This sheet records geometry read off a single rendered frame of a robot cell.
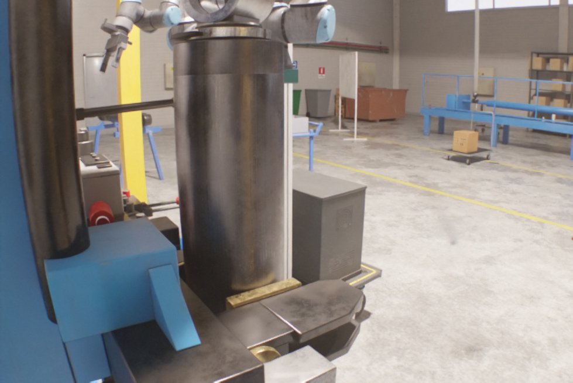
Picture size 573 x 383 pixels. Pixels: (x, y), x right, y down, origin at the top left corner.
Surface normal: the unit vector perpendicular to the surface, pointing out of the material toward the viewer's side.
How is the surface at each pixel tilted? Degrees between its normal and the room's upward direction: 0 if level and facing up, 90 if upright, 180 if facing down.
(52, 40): 90
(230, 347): 0
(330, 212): 90
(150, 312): 90
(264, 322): 0
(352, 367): 0
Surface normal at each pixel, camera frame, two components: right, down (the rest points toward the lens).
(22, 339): 0.57, 0.18
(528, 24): -0.82, 0.12
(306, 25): -0.33, 0.41
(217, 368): 0.00, -0.98
